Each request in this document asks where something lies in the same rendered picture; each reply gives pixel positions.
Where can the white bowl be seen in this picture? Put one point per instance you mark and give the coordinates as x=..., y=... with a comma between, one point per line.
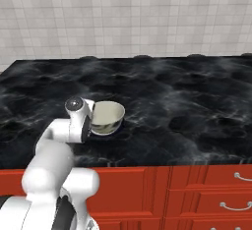
x=108, y=116

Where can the red cabinet door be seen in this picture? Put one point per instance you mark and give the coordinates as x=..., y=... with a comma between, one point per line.
x=11, y=183
x=124, y=191

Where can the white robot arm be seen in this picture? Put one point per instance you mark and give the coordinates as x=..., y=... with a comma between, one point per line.
x=52, y=161

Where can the dark stool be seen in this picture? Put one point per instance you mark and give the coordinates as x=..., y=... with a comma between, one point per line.
x=88, y=57
x=196, y=55
x=247, y=54
x=142, y=56

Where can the red drawer front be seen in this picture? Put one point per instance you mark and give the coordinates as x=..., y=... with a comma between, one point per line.
x=210, y=204
x=203, y=224
x=223, y=176

